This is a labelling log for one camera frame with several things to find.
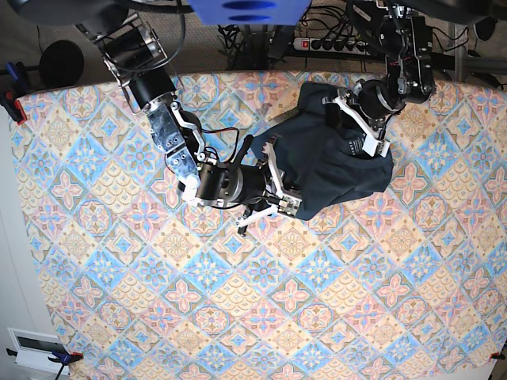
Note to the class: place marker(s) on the white power strip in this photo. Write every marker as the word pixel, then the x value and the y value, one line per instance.
pixel 350 46

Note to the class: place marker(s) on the patterned tablecloth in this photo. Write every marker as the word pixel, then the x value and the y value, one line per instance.
pixel 408 283

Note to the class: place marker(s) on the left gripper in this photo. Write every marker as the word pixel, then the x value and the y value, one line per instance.
pixel 370 103

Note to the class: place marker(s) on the lower right table clamp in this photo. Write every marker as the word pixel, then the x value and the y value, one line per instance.
pixel 498 356

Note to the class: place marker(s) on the upper left table clamp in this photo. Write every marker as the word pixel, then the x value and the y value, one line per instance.
pixel 19 87

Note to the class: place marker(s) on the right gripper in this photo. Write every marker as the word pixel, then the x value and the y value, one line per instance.
pixel 220 184

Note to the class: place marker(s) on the lower left table clamp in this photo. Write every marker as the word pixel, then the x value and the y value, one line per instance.
pixel 53 362

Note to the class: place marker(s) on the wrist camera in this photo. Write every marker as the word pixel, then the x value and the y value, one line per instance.
pixel 288 206
pixel 375 147

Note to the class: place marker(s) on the black round stool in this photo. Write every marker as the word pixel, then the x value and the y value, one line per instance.
pixel 61 64

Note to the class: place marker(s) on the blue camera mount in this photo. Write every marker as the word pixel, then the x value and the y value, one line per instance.
pixel 249 12

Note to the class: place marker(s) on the dark blue t-shirt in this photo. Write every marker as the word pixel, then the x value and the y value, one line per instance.
pixel 329 166

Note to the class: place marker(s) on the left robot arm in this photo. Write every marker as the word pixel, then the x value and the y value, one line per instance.
pixel 402 38

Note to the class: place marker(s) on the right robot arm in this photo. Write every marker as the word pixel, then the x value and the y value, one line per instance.
pixel 133 54

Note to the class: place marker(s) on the table clamp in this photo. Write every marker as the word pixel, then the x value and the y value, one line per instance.
pixel 19 87
pixel 53 362
pixel 498 356

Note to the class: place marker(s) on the white wall outlet box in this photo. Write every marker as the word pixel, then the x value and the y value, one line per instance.
pixel 33 349

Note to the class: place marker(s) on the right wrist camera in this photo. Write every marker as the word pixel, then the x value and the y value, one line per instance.
pixel 288 206

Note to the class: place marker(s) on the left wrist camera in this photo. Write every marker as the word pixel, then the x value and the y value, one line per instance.
pixel 375 147

